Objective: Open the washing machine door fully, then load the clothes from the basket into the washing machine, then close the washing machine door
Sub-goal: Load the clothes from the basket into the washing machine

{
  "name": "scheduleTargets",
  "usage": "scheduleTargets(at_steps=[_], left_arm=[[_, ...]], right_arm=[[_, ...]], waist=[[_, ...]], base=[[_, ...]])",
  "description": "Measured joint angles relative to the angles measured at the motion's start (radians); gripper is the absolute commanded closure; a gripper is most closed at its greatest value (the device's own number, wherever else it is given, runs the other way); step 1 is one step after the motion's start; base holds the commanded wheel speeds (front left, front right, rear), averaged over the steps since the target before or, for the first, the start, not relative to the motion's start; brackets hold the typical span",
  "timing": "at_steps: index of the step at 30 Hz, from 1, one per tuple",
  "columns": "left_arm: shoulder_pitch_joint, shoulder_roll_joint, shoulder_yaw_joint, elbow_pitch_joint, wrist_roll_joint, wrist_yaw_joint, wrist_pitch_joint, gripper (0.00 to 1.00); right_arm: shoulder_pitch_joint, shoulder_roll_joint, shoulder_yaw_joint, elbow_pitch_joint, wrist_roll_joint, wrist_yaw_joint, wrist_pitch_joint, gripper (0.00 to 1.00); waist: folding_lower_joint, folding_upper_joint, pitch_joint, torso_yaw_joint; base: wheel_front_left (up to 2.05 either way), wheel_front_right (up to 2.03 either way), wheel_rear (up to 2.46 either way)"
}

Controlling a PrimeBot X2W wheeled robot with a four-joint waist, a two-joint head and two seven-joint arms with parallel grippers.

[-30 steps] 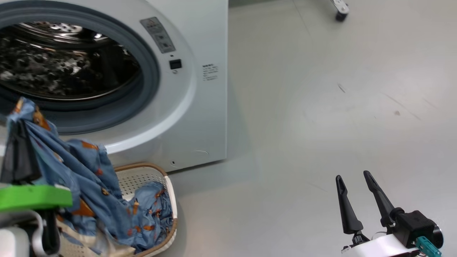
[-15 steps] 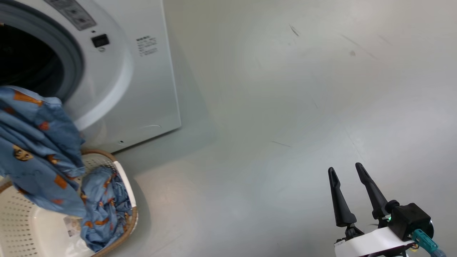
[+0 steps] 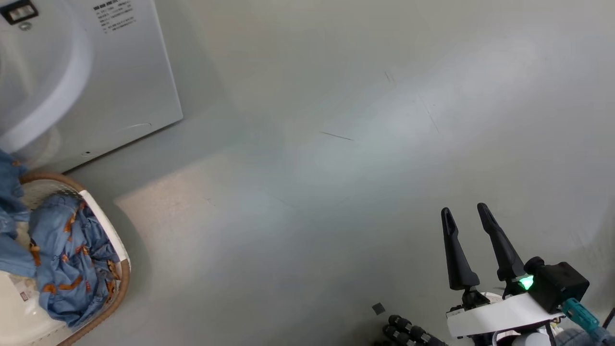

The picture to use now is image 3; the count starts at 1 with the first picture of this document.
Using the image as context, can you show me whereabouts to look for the black ribbed cable connectors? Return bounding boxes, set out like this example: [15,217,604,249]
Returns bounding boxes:
[382,315,447,346]

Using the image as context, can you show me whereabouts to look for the blue orange-print garment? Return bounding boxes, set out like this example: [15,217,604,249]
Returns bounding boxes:
[28,195,122,328]
[0,149,38,279]

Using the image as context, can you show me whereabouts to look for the white perforated laundry basket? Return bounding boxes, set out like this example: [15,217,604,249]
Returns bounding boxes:
[0,173,131,346]

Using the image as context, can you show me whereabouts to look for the cream white garment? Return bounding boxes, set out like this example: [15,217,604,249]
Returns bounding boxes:
[0,269,68,346]

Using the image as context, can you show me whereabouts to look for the printed text label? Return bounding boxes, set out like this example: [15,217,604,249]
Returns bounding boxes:
[93,1,137,34]

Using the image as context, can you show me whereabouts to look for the white-band right gripper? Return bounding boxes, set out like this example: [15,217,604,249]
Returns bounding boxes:
[441,203,563,338]

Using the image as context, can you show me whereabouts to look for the black door lock socket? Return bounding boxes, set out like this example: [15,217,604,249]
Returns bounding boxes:
[0,0,39,25]

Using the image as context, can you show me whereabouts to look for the white front-load washing machine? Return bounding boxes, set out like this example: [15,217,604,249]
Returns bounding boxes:
[0,0,184,174]

